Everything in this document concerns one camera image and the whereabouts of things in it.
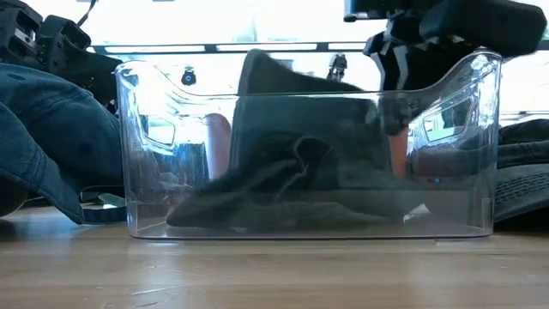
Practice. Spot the clear plastic bin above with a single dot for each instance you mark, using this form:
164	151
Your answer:
480	206

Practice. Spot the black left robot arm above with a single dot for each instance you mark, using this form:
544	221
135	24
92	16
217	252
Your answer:
19	38

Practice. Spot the blue denim cap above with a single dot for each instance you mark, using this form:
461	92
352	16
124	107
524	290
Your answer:
56	129

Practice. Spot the small black round fixture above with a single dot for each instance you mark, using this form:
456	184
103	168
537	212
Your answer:
188	78

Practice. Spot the small black clamp fixture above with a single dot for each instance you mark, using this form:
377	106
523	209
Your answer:
338	66

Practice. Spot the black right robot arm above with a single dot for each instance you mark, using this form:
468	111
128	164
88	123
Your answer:
480	26

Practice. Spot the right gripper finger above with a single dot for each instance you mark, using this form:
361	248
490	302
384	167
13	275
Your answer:
418	68
389	68

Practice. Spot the black cap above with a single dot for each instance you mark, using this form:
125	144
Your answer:
300	116

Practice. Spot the dark grey cap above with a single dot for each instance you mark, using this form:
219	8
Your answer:
523	189

